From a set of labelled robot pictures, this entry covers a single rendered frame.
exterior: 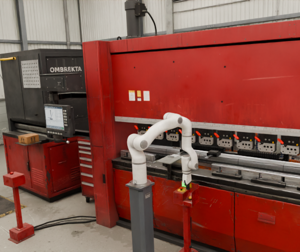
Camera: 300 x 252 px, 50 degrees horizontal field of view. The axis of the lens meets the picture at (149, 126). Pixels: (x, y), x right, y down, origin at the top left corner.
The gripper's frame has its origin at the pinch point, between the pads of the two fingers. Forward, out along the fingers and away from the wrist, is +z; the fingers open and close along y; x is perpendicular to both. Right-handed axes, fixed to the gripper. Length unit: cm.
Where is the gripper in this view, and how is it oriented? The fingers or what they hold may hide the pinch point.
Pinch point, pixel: (188, 187)
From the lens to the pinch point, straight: 309.7
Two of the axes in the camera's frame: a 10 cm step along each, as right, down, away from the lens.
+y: -5.5, 2.6, -7.9
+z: 0.9, 9.6, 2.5
